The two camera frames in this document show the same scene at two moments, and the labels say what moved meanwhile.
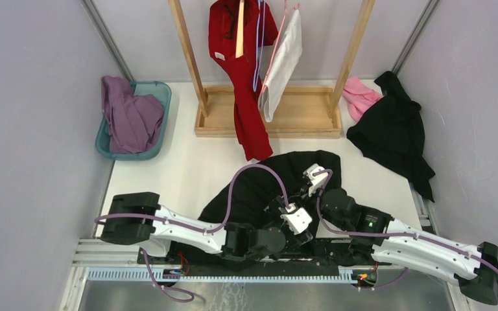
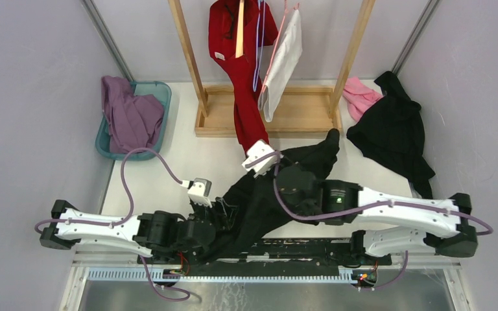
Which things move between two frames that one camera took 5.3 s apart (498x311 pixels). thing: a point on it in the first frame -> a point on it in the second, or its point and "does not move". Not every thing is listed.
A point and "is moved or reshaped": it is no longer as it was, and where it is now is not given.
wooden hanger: x=240 y=45 does not move
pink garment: x=359 y=97 does not move
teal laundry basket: x=159 y=89 does not move
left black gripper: x=296 y=242 -> x=222 y=220
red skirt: x=259 y=30 does not move
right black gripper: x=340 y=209 -> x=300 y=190
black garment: x=294 y=181 is moved or reshaped
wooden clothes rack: x=304 y=111 does not move
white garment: x=284 y=66 does not move
